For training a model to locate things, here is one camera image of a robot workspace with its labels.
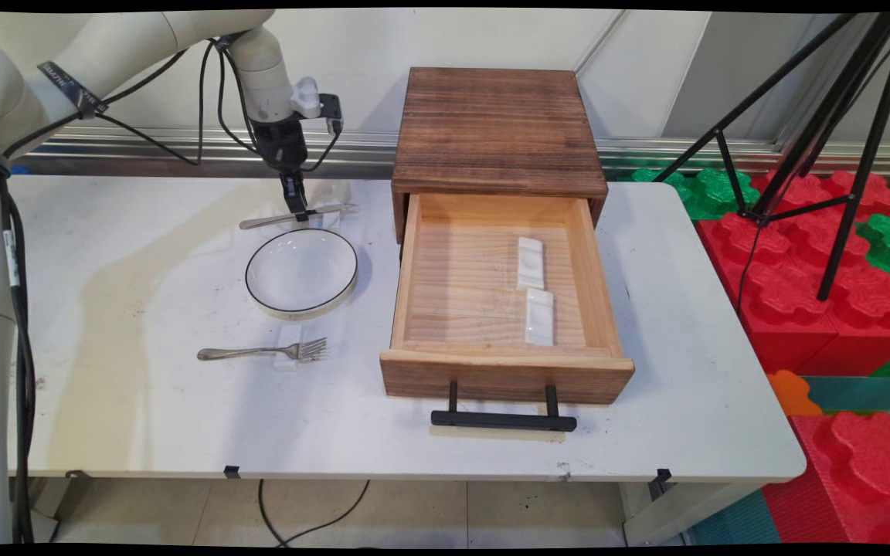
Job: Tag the white table leg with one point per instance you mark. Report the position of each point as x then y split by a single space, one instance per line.
669 517

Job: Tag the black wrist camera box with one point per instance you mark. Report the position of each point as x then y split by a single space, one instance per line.
331 112

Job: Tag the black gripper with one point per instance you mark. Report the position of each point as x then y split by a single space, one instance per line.
281 143

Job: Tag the large red foam block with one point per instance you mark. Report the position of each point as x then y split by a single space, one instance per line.
785 278
854 479

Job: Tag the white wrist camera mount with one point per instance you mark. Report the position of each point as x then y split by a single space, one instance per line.
306 96

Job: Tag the dark wooden cabinet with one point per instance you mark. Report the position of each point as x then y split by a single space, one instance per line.
499 131

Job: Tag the orange foam piece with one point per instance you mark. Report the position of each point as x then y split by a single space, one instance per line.
791 392

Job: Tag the silver fork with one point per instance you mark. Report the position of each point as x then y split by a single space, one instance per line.
244 353

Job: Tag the silver serrated knife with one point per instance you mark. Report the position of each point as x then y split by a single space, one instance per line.
267 221

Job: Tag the clear acrylic rest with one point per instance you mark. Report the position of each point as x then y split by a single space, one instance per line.
290 355

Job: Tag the teal foam mat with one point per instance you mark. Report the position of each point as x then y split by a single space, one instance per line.
862 394

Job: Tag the white ceramic cutlery rest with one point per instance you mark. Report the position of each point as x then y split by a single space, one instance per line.
539 316
530 262

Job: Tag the metal wall rail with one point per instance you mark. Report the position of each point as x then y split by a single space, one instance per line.
723 150

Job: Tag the black tripod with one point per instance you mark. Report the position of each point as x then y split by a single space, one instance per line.
839 116

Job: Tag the white plate with black rim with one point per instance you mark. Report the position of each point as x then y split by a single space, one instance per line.
302 270

